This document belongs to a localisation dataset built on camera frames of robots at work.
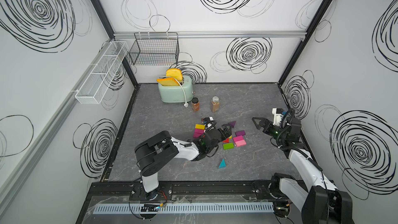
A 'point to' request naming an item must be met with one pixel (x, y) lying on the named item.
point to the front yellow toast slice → (167, 82)
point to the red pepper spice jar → (195, 104)
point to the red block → (226, 140)
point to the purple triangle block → (232, 123)
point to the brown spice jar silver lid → (215, 103)
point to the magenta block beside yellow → (198, 129)
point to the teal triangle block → (223, 164)
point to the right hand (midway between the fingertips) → (258, 121)
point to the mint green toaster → (174, 94)
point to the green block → (228, 145)
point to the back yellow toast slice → (175, 73)
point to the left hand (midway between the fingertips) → (228, 128)
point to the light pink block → (240, 143)
